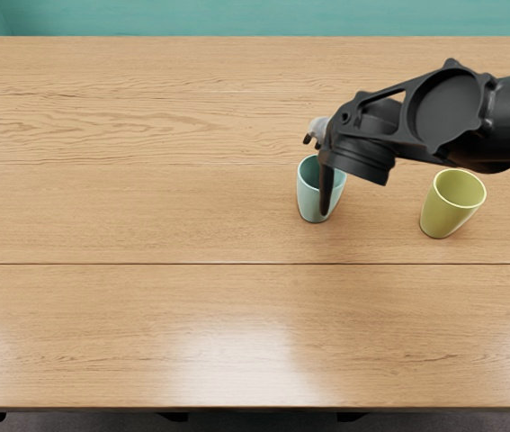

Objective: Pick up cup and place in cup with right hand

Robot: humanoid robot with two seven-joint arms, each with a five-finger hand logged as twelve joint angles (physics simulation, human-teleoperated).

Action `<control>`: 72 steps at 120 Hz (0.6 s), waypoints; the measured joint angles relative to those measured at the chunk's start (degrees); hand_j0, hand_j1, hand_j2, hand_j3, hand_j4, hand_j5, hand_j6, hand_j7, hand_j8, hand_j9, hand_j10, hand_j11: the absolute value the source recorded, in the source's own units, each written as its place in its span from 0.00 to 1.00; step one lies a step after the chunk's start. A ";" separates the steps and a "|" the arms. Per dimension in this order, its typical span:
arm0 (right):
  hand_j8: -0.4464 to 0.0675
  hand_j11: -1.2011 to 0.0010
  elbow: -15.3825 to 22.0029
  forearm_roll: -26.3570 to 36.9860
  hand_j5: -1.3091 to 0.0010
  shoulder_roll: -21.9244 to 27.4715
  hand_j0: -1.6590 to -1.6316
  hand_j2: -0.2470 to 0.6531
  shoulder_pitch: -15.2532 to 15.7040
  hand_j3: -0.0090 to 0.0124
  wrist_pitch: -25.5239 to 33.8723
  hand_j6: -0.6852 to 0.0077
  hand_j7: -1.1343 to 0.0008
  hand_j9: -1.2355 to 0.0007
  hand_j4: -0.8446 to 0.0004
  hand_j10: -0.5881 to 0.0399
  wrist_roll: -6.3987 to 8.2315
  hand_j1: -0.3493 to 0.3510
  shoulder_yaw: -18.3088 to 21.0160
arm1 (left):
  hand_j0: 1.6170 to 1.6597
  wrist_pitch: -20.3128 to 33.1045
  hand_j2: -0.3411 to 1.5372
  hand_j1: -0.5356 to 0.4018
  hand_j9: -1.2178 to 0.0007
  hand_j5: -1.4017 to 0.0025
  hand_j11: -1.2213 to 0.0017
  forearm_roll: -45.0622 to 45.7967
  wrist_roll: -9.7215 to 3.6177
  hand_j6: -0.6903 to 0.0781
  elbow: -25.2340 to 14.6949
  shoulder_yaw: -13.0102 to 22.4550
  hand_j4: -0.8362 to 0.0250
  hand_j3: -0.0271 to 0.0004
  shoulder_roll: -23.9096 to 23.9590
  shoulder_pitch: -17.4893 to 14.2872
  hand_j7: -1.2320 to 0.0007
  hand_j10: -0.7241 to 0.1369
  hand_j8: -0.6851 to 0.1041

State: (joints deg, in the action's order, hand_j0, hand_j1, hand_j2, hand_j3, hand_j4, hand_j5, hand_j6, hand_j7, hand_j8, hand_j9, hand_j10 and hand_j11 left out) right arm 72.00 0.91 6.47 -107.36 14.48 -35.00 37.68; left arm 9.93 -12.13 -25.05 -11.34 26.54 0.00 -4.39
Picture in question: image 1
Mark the yellow-green cup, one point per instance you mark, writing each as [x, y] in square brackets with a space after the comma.
[448, 207]

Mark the light blue cup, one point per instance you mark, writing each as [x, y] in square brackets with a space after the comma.
[309, 198]

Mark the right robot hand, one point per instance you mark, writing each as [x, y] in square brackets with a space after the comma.
[325, 182]

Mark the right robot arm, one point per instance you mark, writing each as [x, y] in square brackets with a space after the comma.
[452, 117]

